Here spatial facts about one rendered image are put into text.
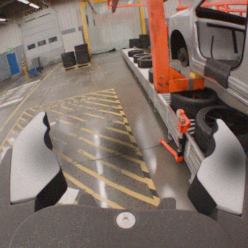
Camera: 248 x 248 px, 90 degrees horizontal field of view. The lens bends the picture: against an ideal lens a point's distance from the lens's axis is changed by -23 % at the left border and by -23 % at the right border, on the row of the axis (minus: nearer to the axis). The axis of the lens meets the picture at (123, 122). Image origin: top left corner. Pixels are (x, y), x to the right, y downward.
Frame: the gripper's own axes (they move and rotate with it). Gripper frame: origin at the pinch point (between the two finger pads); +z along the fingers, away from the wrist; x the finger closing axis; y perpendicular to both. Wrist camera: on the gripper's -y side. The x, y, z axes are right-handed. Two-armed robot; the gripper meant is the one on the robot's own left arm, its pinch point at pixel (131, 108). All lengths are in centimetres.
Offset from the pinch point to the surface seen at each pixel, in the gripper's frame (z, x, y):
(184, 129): 102, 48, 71
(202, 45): 188, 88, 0
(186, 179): 82, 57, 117
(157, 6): 173, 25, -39
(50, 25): 1104, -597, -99
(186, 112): 152, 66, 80
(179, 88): 177, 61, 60
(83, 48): 711, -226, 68
